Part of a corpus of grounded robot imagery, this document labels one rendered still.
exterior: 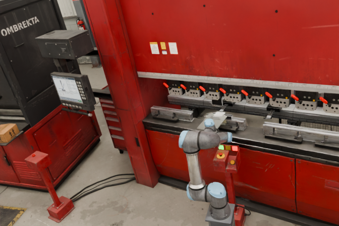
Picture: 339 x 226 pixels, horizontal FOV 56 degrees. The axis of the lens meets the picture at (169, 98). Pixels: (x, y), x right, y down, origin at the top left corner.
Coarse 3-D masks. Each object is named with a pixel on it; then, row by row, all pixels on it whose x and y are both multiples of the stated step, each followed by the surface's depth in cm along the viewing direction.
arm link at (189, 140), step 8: (184, 136) 204; (192, 136) 202; (184, 144) 204; (192, 144) 201; (184, 152) 208; (192, 152) 205; (192, 160) 209; (192, 168) 211; (200, 168) 214; (192, 176) 214; (200, 176) 215; (192, 184) 217; (200, 184) 216; (192, 192) 218; (200, 192) 217; (200, 200) 219
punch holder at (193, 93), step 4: (188, 84) 298; (192, 84) 296; (196, 84) 293; (200, 84) 296; (188, 88) 300; (192, 88) 298; (196, 88) 295; (188, 92) 302; (192, 92) 300; (196, 92) 297; (200, 92) 299; (188, 96) 305; (192, 96) 302; (196, 96) 299; (200, 96) 300
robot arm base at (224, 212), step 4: (228, 204) 222; (212, 208) 219; (216, 208) 216; (220, 208) 216; (224, 208) 217; (228, 208) 220; (212, 212) 220; (216, 212) 218; (220, 212) 217; (224, 212) 218; (228, 212) 219; (212, 216) 221; (216, 216) 218; (220, 216) 217; (224, 216) 218; (228, 216) 219
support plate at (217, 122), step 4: (208, 116) 300; (212, 116) 299; (224, 116) 295; (204, 120) 295; (216, 120) 291; (220, 120) 290; (200, 124) 290; (216, 124) 285; (220, 124) 285; (200, 128) 284; (216, 128) 279
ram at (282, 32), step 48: (144, 0) 280; (192, 0) 255; (240, 0) 234; (288, 0) 217; (336, 0) 201; (144, 48) 307; (192, 48) 277; (240, 48) 253; (288, 48) 232; (336, 48) 215
